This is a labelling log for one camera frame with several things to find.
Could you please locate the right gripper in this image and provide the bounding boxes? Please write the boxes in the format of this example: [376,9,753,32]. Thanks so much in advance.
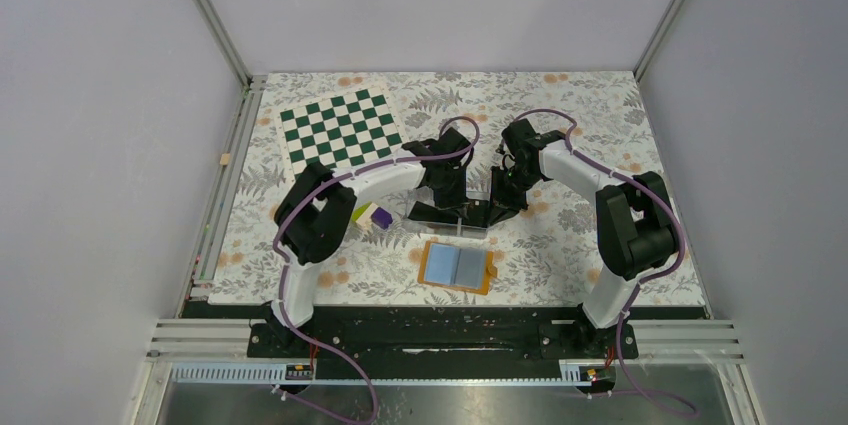
[484,165,541,227]

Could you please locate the clear plastic card box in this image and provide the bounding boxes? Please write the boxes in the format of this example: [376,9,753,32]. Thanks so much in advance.
[402,188,489,240]

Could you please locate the orange leather card holder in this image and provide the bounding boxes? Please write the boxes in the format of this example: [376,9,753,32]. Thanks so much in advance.
[417,241,498,295]

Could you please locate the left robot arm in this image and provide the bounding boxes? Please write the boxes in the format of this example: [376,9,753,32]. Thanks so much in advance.
[271,126,480,356]

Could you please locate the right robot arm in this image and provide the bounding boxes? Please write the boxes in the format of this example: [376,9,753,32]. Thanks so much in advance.
[488,118,685,357]

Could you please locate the green white purple toy blocks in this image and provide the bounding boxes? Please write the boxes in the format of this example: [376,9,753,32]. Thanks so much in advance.
[351,202,394,231]

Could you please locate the floral patterned table mat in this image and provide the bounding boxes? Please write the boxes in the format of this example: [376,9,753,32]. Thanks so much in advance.
[209,70,708,308]

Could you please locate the green white chessboard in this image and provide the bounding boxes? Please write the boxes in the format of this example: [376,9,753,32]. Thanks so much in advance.
[275,84,408,178]

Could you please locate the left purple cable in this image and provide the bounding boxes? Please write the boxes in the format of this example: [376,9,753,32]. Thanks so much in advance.
[271,116,481,425]

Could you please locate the purple cable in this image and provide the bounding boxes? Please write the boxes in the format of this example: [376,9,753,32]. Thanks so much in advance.
[510,108,701,423]
[271,116,481,425]

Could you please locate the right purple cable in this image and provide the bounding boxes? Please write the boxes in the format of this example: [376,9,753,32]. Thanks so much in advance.
[510,108,701,423]

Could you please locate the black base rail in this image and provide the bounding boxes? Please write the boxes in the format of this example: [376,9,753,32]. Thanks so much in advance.
[246,302,639,381]

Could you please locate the left aluminium frame post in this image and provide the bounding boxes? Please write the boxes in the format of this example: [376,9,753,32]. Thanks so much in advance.
[193,0,252,88]

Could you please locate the aluminium frame post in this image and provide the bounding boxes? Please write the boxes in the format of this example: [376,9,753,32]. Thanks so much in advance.
[193,0,252,88]
[633,0,687,83]

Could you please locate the right aluminium frame post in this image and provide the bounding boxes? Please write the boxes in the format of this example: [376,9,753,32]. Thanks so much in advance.
[633,0,687,83]

